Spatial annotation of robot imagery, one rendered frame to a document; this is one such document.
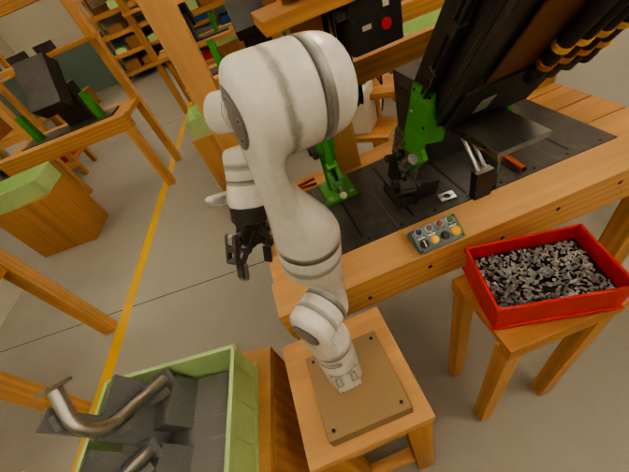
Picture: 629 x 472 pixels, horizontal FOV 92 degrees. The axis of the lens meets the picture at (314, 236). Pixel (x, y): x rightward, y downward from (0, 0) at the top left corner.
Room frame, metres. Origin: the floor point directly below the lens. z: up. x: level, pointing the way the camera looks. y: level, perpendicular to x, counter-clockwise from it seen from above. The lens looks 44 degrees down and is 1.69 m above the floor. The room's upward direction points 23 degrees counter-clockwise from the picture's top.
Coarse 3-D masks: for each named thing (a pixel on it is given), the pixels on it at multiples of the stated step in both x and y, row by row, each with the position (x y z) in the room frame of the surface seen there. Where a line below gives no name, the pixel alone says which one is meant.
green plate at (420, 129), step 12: (420, 84) 0.85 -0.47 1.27; (420, 96) 0.83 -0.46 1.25; (432, 96) 0.77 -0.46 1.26; (408, 108) 0.88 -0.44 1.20; (420, 108) 0.82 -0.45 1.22; (432, 108) 0.77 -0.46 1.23; (408, 120) 0.87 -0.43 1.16; (420, 120) 0.80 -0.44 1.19; (432, 120) 0.78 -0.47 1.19; (408, 132) 0.86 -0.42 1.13; (420, 132) 0.79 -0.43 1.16; (432, 132) 0.78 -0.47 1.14; (444, 132) 0.78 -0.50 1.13; (408, 144) 0.85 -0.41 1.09; (420, 144) 0.78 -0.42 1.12
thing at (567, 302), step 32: (480, 256) 0.48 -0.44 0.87; (512, 256) 0.43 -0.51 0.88; (544, 256) 0.40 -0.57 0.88; (576, 256) 0.36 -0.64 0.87; (608, 256) 0.31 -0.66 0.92; (480, 288) 0.39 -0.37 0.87; (512, 288) 0.34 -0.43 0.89; (544, 288) 0.32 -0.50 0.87; (576, 288) 0.28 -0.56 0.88; (608, 288) 0.25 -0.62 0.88; (512, 320) 0.29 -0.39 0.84; (544, 320) 0.26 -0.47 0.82
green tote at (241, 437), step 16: (208, 352) 0.49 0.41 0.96; (224, 352) 0.47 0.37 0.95; (240, 352) 0.47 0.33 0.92; (160, 368) 0.50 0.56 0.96; (176, 368) 0.50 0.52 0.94; (192, 368) 0.49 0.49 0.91; (208, 368) 0.49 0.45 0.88; (224, 368) 0.48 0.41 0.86; (240, 368) 0.43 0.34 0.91; (256, 368) 0.46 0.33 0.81; (240, 384) 0.39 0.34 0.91; (256, 384) 0.42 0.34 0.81; (240, 400) 0.34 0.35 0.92; (256, 400) 0.37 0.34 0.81; (240, 416) 0.31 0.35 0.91; (256, 416) 0.33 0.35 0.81; (240, 432) 0.28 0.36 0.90; (256, 432) 0.29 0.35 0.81; (96, 448) 0.37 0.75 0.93; (112, 448) 0.38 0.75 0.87; (240, 448) 0.24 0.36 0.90; (256, 448) 0.25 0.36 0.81; (80, 464) 0.33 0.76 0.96; (240, 464) 0.21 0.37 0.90; (256, 464) 0.22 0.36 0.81
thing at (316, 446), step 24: (384, 336) 0.38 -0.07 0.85; (288, 360) 0.43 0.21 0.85; (312, 384) 0.34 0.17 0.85; (408, 384) 0.24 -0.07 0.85; (312, 408) 0.28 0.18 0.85; (312, 432) 0.23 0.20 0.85; (384, 432) 0.17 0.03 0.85; (408, 432) 0.16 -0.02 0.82; (312, 456) 0.18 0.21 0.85; (336, 456) 0.16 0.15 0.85
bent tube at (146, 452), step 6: (144, 450) 0.30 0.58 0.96; (150, 450) 0.30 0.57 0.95; (138, 456) 0.29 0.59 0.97; (144, 456) 0.29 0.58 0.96; (150, 456) 0.29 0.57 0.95; (132, 462) 0.28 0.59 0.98; (138, 462) 0.28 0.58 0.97; (144, 462) 0.28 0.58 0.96; (126, 468) 0.27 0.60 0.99; (132, 468) 0.27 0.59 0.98; (138, 468) 0.27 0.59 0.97
